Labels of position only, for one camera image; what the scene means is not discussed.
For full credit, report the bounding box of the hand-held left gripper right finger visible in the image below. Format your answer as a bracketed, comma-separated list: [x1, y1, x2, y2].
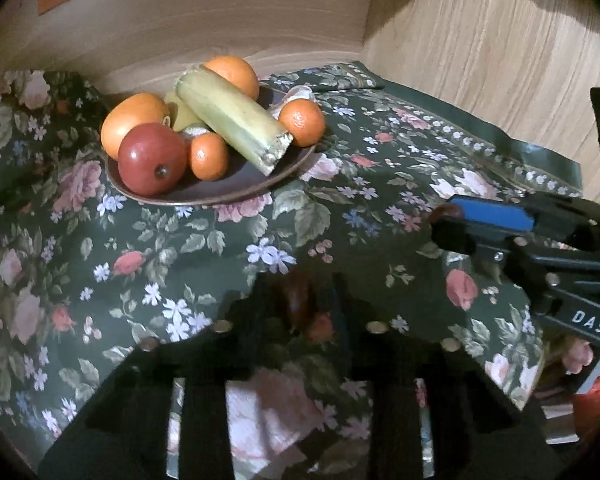
[325, 272, 566, 480]

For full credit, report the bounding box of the small mandarin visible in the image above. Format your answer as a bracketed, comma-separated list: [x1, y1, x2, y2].
[190, 131, 231, 182]
[278, 98, 327, 147]

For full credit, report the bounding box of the dark green floral cloth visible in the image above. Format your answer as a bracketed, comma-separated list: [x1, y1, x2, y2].
[0, 60, 586, 480]

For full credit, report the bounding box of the yellow sugarcane piece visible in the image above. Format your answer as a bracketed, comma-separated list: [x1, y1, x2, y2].
[175, 66, 294, 177]

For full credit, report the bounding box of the large orange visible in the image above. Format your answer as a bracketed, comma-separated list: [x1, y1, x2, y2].
[203, 56, 260, 102]
[101, 92, 172, 161]

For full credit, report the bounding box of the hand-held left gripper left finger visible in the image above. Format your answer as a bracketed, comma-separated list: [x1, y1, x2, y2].
[37, 272, 306, 480]

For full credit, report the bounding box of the dark brown plate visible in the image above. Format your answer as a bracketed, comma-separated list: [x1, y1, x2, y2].
[105, 85, 326, 207]

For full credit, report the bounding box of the short green sugarcane piece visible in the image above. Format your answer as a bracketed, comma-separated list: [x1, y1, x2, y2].
[164, 89, 208, 133]

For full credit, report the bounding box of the peeled pomelo segment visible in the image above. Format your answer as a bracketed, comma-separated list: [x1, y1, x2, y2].
[270, 85, 317, 111]

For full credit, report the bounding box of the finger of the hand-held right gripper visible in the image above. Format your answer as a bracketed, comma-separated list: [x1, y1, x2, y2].
[429, 212, 600, 273]
[449, 195, 600, 233]

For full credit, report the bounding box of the red apple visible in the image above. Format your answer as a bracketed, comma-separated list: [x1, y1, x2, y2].
[118, 123, 188, 197]

